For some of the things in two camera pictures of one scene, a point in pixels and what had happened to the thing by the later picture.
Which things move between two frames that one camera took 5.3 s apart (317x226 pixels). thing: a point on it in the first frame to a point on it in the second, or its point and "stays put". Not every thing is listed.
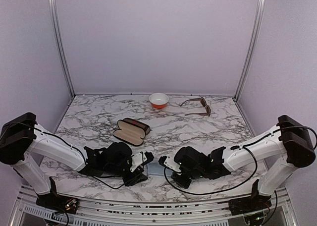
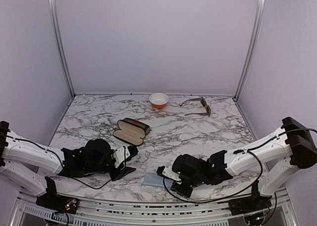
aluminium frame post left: (60, 37) stays put
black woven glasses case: (131, 132) stays put
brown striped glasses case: (131, 129) stays put
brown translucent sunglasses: (203, 104) stays put
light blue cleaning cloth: (156, 168) to (152, 179)
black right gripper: (184, 184) to (185, 193)
